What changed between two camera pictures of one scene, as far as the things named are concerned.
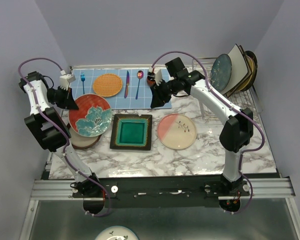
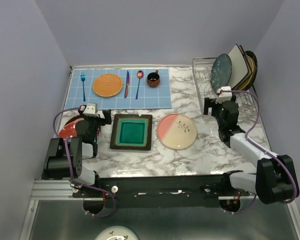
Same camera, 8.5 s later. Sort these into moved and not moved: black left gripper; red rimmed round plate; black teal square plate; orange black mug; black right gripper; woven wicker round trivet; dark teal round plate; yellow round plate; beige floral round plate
Moved: black left gripper; red rimmed round plate; black right gripper
Not moved: black teal square plate; woven wicker round trivet; dark teal round plate; yellow round plate; beige floral round plate; orange black mug
